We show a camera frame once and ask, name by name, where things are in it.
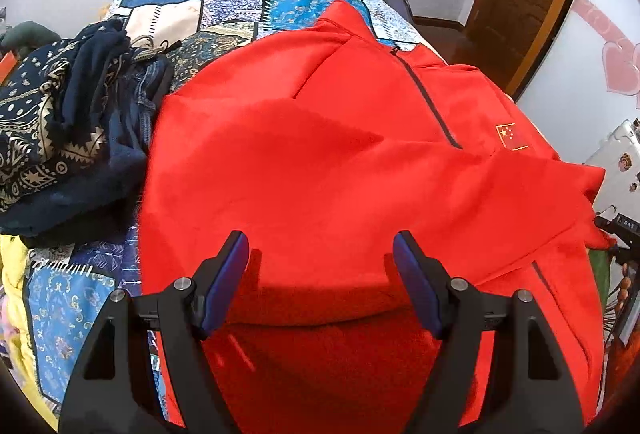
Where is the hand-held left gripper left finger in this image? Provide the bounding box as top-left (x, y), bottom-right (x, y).
top-left (57, 230), bottom-right (251, 434)

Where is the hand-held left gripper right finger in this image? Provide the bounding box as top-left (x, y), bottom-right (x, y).
top-left (392, 230), bottom-right (586, 434)

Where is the red zip jacket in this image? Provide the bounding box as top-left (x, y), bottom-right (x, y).
top-left (139, 0), bottom-right (618, 434)

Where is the dark navy garment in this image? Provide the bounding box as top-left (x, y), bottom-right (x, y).
top-left (0, 18), bottom-right (176, 249)

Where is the yellow cloth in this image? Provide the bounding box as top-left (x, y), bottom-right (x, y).
top-left (0, 234), bottom-right (58, 420)

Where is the navy patterned cloth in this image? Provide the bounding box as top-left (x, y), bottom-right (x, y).
top-left (0, 38), bottom-right (108, 219)

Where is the blue patchwork quilt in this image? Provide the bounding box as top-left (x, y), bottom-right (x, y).
top-left (20, 0), bottom-right (446, 420)

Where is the dark green cloth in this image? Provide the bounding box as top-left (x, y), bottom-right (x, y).
top-left (0, 21), bottom-right (58, 52)

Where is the pink heart wall sticker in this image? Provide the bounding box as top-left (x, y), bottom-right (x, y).
top-left (575, 0), bottom-right (640, 109)

